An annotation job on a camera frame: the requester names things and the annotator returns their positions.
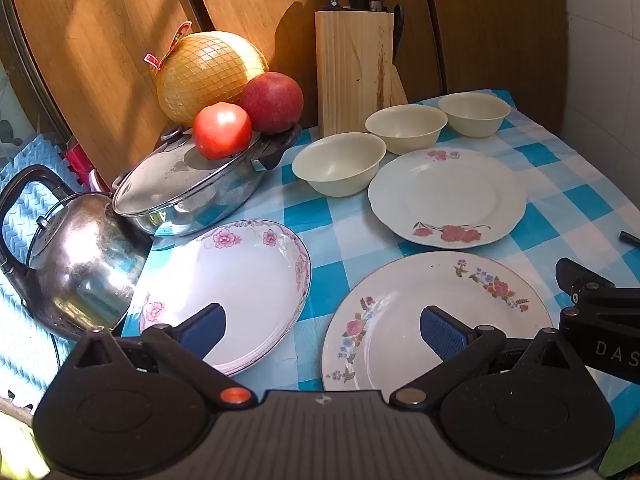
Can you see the wooden cabinet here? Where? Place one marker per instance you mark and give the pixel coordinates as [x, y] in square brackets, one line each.
[125, 35]

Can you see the red tomato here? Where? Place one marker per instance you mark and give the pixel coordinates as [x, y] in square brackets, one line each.
[222, 130]

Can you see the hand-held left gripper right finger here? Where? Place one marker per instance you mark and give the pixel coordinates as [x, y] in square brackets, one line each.
[441, 332]

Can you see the multicolour flower white plate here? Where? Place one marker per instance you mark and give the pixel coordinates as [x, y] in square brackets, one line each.
[400, 300]

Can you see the yellow pomelo in net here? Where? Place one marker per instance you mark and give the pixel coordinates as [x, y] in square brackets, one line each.
[205, 72]

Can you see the pink flower deep plate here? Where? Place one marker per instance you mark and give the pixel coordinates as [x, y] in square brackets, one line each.
[250, 270]

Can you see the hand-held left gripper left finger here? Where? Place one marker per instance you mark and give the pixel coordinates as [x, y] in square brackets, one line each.
[205, 329]

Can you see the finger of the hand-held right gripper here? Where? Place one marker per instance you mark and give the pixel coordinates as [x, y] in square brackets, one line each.
[587, 285]

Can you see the red apple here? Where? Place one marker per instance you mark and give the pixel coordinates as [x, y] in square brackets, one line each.
[272, 102]

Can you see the red plastic item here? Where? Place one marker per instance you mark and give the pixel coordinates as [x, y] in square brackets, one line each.
[77, 160]

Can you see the black magnifying glass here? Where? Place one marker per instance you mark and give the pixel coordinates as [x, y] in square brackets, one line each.
[629, 237]

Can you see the wooden knife block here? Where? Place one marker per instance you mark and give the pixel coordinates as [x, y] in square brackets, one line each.
[350, 70]

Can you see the steel kettle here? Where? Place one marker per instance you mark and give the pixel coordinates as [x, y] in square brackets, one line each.
[80, 265]

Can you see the cream bowl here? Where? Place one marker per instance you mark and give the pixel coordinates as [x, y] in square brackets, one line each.
[335, 165]
[405, 127]
[475, 112]

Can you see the blue checkered tablecloth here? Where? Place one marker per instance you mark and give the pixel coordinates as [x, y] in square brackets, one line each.
[340, 225]

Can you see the steel pot lid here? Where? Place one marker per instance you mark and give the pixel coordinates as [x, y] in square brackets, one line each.
[165, 175]

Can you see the steel pot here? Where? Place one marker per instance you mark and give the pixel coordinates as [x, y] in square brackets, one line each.
[210, 205]

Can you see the red flower white plate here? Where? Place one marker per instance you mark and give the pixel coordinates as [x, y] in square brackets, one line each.
[445, 195]

